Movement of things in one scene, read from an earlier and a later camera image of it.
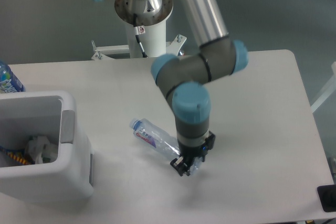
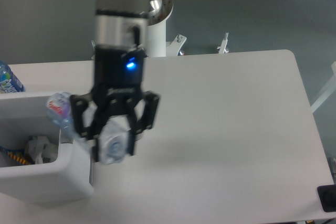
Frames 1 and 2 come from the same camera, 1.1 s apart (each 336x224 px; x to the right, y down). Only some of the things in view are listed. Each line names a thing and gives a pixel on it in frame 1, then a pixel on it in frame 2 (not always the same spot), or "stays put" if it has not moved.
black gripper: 190,152 to 118,84
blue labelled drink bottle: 9,83 stays put
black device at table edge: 327,194 stays put
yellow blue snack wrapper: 18,155 stays put
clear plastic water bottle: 161,140 to 115,134
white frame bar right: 327,92 stays put
